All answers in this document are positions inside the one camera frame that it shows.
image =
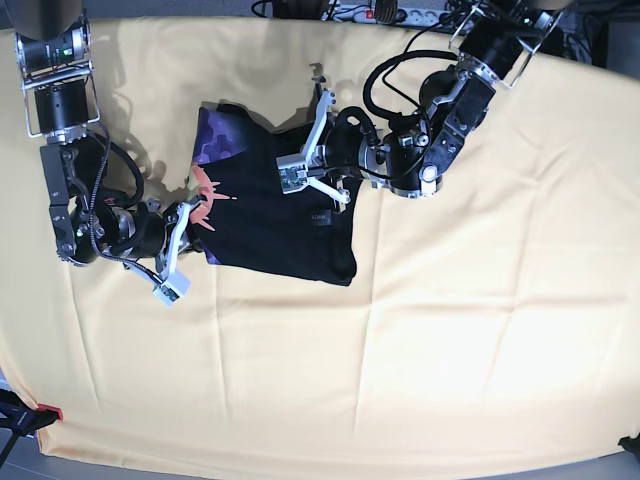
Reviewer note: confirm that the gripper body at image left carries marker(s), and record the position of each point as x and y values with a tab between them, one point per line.
141	232

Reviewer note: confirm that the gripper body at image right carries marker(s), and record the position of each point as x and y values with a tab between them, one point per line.
351	148

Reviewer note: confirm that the black T-shirt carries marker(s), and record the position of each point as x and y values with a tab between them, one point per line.
246	220

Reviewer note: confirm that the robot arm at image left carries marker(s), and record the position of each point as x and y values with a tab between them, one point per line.
95	188

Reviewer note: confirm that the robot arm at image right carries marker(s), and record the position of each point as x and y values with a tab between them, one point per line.
408	154

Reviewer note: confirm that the white power strip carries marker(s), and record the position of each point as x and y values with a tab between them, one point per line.
443	16

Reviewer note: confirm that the yellow table cloth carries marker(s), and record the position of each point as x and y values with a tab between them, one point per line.
491	328

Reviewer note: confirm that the black and red clamp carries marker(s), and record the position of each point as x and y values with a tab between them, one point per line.
22	420

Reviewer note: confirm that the black clamp at right edge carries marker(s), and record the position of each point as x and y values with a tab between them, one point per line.
631	445

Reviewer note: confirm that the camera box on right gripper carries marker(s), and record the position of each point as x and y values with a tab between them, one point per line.
174	287

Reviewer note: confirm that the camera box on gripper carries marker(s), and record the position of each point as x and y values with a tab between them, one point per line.
174	287
293	173

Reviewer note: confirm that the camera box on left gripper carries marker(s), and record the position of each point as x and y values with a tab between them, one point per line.
293	173

